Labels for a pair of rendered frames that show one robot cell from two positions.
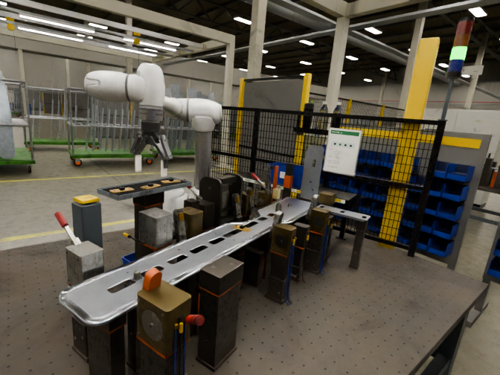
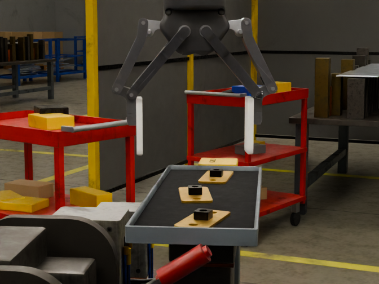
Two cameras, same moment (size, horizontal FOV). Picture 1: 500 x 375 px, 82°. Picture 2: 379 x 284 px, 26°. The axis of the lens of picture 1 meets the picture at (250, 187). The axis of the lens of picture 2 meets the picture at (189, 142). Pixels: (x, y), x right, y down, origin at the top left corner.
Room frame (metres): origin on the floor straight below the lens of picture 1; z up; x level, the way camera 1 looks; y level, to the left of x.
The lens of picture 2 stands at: (2.07, -0.04, 1.38)
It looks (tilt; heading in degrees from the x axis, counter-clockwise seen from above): 8 degrees down; 153
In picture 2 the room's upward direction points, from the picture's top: straight up
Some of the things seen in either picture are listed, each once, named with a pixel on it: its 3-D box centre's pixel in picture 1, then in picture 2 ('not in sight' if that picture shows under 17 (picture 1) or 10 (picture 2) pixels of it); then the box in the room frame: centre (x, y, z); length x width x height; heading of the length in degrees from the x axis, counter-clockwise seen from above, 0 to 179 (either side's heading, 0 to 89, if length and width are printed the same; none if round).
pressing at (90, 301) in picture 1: (240, 231); not in sight; (1.17, 0.02, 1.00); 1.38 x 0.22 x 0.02; 148
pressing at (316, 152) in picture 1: (311, 172); not in sight; (1.80, -0.38, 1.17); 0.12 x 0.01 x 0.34; 58
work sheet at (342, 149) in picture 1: (341, 151); not in sight; (2.00, -0.61, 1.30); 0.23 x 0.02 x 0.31; 58
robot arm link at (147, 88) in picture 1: (147, 85); not in sight; (1.17, 0.43, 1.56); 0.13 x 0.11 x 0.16; 96
